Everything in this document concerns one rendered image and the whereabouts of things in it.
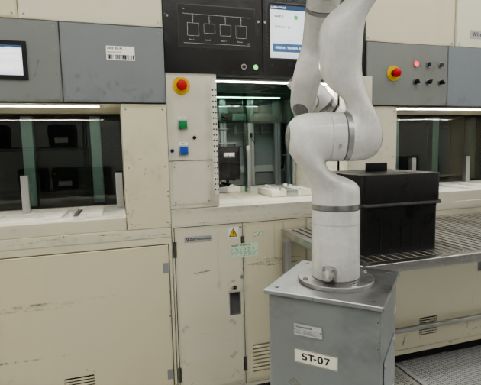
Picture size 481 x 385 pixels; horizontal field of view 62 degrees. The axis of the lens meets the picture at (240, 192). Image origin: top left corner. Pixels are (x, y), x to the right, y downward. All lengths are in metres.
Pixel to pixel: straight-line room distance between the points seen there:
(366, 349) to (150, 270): 0.94
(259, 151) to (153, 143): 1.17
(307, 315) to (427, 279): 1.31
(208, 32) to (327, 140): 0.87
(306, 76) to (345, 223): 0.46
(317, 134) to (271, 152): 1.71
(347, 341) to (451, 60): 1.58
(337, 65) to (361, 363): 0.67
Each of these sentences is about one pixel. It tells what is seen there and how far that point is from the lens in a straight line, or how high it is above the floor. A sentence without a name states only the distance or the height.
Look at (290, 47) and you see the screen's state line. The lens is 1.78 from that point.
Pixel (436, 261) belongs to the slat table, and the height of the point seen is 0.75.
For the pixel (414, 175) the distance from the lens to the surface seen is 1.38.
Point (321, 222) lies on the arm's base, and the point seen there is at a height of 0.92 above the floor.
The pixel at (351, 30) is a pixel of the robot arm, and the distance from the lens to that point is 0.98.
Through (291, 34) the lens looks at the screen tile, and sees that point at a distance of 1.80.
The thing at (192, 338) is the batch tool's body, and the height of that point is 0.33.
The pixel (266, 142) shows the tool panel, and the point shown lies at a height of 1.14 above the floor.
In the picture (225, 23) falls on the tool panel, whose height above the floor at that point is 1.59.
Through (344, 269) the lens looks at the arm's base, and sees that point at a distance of 1.02.
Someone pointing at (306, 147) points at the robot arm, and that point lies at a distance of 0.96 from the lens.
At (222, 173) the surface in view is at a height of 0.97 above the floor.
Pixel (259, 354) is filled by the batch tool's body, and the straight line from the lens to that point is 1.89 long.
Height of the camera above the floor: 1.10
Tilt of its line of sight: 6 degrees down
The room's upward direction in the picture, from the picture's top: 1 degrees counter-clockwise
